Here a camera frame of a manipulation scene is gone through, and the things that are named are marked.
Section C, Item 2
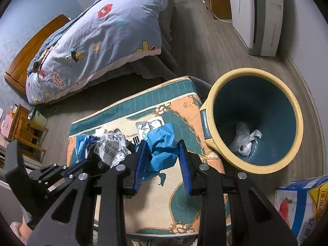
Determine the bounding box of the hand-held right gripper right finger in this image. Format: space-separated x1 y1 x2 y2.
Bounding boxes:
178 140 299 246

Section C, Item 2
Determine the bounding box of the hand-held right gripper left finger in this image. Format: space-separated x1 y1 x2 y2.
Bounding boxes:
27 140 149 246

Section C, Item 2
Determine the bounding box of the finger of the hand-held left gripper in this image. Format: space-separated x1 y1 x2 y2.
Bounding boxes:
47 173 79 193
28 157 91 183

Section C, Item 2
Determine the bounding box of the blue plastic wrapper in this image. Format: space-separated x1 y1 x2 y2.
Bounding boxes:
75 134 100 163

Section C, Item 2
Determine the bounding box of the blue paper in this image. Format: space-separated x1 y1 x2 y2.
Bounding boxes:
140 123 180 181

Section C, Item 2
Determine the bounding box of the silver plastic packaging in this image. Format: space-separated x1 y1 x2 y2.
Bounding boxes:
88 128 136 170

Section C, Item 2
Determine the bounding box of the white paper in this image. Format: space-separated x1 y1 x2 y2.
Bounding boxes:
229 122 263 157

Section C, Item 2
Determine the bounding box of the yellow-rimmed teal trash bin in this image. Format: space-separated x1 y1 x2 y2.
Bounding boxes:
199 68 304 175

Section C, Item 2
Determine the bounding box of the silver blister pack with barcode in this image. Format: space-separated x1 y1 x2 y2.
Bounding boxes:
133 119 164 144

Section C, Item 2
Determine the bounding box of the pink box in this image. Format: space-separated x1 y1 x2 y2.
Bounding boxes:
0 114 15 138

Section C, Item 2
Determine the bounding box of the small wooden chair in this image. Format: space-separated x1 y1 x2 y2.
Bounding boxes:
11 104 49 165

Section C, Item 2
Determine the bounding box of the pale green box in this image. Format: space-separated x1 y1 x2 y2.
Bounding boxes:
29 107 48 126

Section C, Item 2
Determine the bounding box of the person's leg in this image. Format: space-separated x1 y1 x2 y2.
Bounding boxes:
10 215 34 246

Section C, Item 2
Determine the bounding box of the wooden headboard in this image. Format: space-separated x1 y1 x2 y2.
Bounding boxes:
4 14 71 96

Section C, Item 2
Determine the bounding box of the blue carton with fruit print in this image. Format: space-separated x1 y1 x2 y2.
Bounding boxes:
275 174 328 239

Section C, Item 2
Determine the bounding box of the grey bed skirt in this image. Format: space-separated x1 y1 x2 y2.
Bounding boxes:
128 0 180 80

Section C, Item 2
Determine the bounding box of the printed blue duvet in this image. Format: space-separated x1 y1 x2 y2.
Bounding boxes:
26 0 164 105

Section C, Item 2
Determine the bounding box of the wooden cabinet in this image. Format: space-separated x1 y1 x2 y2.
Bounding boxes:
200 0 233 23

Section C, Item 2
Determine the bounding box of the white air purifier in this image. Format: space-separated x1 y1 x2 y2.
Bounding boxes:
225 0 285 57

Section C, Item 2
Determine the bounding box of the white cable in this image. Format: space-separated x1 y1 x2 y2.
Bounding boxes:
208 0 232 21

